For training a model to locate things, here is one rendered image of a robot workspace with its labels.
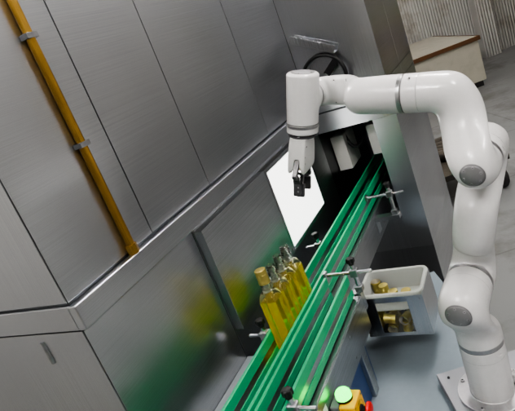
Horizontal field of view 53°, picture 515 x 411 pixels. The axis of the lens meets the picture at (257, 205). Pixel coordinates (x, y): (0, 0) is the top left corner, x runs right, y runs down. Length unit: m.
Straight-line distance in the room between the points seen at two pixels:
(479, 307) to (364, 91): 0.59
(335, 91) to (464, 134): 0.38
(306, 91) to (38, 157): 0.64
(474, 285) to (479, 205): 0.22
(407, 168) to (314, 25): 0.76
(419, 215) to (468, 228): 1.23
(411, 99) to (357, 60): 1.16
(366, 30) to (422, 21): 8.64
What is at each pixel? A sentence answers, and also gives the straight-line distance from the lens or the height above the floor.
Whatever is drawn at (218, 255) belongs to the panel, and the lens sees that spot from 1.54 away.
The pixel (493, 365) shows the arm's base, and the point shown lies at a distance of 1.59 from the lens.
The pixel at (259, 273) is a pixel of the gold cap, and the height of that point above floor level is 1.33.
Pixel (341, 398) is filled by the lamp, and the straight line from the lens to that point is 1.46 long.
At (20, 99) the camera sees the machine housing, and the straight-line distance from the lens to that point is 1.20.
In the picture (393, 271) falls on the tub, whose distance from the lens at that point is 1.95.
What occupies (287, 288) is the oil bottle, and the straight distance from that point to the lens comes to 1.57.
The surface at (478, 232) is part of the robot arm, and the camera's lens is 1.34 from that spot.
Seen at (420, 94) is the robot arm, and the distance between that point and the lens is 1.22.
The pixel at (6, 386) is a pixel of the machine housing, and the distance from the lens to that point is 1.56.
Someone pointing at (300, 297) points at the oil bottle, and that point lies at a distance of 1.64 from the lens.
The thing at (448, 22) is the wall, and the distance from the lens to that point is 11.14.
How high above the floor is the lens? 1.93
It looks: 17 degrees down
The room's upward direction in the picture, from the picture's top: 22 degrees counter-clockwise
